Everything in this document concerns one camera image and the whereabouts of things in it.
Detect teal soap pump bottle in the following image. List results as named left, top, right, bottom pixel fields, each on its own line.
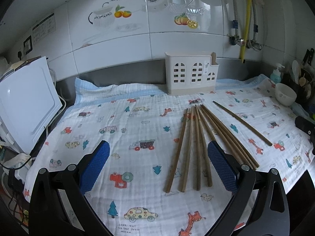
left=270, top=63, right=284, bottom=84

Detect white house-shaped utensil holder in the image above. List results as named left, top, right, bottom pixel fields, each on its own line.
left=165, top=52, right=220, bottom=95

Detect black utensil crock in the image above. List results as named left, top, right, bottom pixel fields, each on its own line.
left=288, top=48, right=315, bottom=104

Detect white appliance lid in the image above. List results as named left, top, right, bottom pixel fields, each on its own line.
left=1, top=57, right=62, bottom=154

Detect white cartoon print cloth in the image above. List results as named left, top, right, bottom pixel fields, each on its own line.
left=23, top=75, right=314, bottom=235

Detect white ceramic bowl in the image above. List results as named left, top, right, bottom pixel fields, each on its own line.
left=275, top=83, right=297, bottom=107

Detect yellow gas hose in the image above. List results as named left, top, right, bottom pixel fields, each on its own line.
left=240, top=0, right=254, bottom=63

